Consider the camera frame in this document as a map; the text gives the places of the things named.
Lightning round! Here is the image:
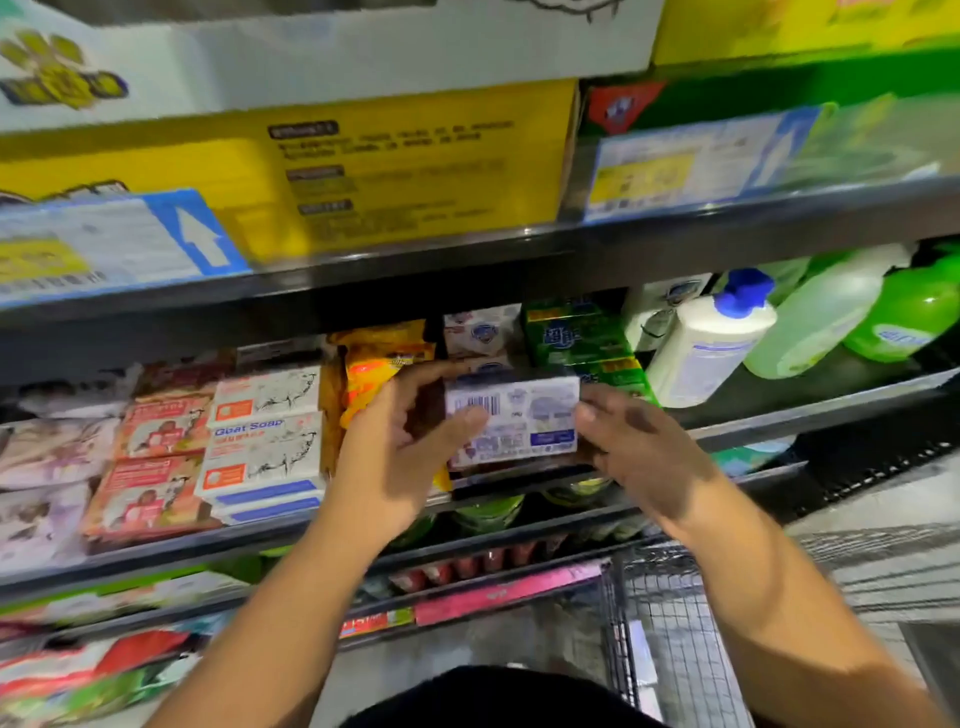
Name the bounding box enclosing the wire basket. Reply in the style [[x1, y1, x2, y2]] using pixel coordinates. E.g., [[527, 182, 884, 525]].
[[600, 522, 960, 728]]

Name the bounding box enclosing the stack of yellow soap boxes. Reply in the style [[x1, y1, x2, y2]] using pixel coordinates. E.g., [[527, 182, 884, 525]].
[[330, 319, 452, 494]]

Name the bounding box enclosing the person's right hand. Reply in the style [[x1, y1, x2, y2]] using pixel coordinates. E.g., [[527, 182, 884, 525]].
[[574, 382, 729, 534]]

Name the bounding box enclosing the white blue price tag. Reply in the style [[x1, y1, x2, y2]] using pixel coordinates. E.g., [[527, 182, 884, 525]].
[[585, 102, 834, 222], [0, 187, 254, 309]]

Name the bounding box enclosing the green white carton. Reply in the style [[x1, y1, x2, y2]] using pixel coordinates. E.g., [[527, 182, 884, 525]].
[[0, 558, 264, 629]]

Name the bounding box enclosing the large yellow box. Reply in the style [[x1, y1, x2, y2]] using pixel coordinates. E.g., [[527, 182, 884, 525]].
[[0, 0, 666, 137]]

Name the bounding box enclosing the pale green hand sanitizer bottle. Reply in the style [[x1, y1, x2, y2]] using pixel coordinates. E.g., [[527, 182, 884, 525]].
[[757, 255, 812, 302]]

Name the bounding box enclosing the flat yellow box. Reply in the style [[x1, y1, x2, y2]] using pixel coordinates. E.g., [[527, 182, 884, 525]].
[[0, 78, 579, 269]]

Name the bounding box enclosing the stack of white purple soap boxes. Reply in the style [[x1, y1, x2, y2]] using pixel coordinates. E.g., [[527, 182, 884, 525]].
[[442, 303, 527, 374]]

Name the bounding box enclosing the row of red tubes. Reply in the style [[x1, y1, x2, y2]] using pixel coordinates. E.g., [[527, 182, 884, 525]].
[[387, 547, 512, 594]]

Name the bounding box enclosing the stack of green soap boxes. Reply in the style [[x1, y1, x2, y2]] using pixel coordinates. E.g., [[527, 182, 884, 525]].
[[522, 297, 659, 404]]

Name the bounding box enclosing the white hand sanitizer bottle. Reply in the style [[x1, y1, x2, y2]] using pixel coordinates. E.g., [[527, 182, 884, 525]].
[[619, 274, 714, 354], [645, 270, 779, 410]]

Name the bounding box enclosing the white red shield soap box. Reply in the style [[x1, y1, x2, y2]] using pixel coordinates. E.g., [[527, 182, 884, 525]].
[[445, 373, 584, 470]]

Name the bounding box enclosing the person's right forearm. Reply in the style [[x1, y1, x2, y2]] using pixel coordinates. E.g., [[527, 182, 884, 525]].
[[660, 472, 954, 728]]

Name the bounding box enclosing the green yellow cartoon box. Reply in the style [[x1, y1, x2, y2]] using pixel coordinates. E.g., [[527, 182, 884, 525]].
[[652, 0, 960, 69]]

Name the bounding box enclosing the pink flat pack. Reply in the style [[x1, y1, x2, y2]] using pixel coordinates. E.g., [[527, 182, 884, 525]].
[[412, 562, 605, 629]]

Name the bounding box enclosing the pile of colourful packets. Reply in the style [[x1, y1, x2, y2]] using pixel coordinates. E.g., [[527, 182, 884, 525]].
[[0, 660, 212, 728]]

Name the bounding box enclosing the yellow red flat pack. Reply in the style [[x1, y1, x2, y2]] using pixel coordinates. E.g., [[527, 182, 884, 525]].
[[337, 603, 417, 642]]

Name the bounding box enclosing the person's left hand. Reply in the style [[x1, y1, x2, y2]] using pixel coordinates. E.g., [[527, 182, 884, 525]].
[[327, 360, 494, 549]]

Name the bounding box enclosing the bright green hand sanitizer bottle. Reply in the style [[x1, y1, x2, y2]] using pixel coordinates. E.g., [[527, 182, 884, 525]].
[[843, 247, 960, 365]]

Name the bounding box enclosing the red white packet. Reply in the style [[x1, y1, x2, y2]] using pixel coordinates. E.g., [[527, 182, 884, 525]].
[[0, 627, 204, 707]]

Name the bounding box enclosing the stack of floral soap boxes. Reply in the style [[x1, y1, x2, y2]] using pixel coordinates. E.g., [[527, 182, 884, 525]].
[[0, 367, 144, 579]]

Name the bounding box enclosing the person's left forearm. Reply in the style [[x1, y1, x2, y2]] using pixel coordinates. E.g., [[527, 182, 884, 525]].
[[150, 510, 422, 728]]

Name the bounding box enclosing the stack of pink soap boxes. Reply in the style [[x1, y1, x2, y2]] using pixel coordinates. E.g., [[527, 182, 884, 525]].
[[82, 352, 234, 549]]

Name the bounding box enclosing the stack of white orange soap boxes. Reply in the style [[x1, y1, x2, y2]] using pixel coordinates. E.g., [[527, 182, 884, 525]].
[[195, 360, 335, 527]]

